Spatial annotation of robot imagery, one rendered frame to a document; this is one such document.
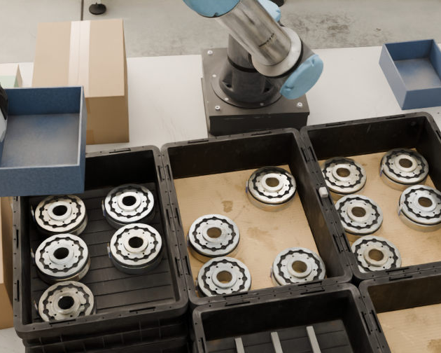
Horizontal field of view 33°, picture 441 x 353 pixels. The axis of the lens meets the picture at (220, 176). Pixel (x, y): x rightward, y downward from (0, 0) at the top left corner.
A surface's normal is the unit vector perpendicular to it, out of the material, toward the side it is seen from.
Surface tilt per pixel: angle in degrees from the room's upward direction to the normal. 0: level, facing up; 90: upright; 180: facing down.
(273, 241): 0
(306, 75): 98
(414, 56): 90
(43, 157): 1
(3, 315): 90
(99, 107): 90
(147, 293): 0
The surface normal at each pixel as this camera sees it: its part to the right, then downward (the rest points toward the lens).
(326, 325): 0.02, -0.66
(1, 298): 0.22, 0.73
